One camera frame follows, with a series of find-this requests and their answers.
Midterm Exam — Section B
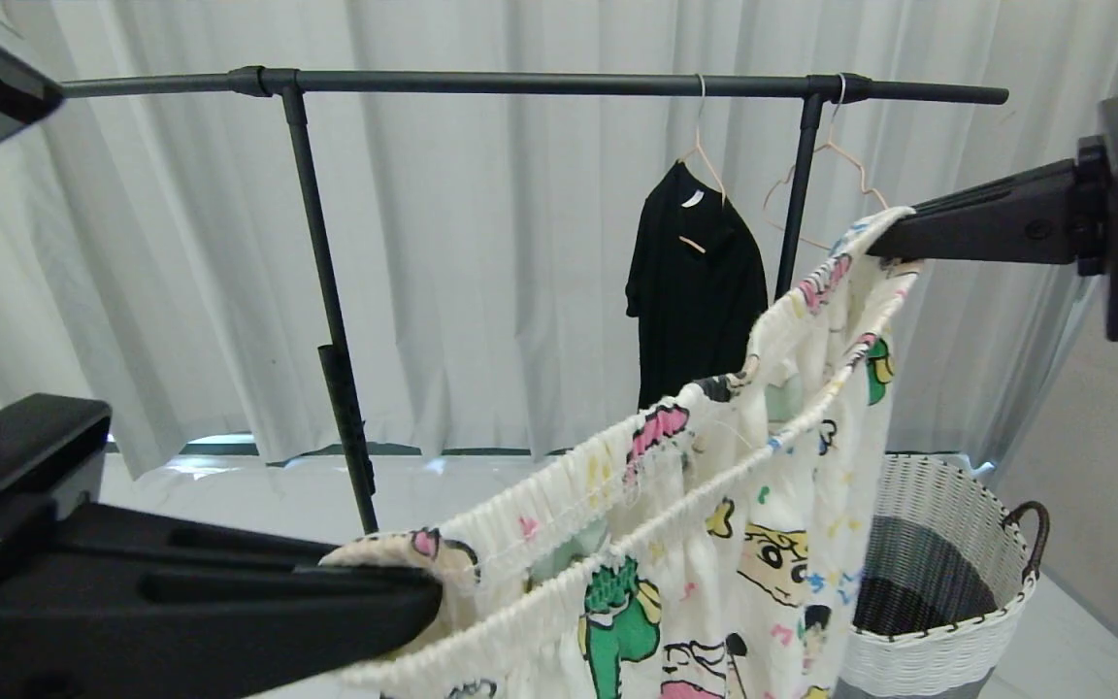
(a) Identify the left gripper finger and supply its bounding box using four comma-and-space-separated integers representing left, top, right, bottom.
0, 566, 444, 699

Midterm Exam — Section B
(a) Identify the white laundry basket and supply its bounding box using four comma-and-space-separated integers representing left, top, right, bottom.
836, 454, 1051, 699

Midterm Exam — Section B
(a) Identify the cream printed garment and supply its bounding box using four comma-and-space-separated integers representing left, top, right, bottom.
321, 206, 924, 699

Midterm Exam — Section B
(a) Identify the white curtain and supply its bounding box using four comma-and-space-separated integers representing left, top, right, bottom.
0, 0, 1118, 482

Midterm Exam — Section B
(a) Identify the black t-shirt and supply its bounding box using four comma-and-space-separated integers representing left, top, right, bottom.
625, 160, 771, 411

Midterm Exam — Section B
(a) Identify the pink clothes hanger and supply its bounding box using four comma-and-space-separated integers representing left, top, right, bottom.
763, 76, 895, 251
677, 76, 730, 255

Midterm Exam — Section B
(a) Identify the black clothes rack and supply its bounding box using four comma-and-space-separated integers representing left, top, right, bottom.
59, 66, 1009, 535

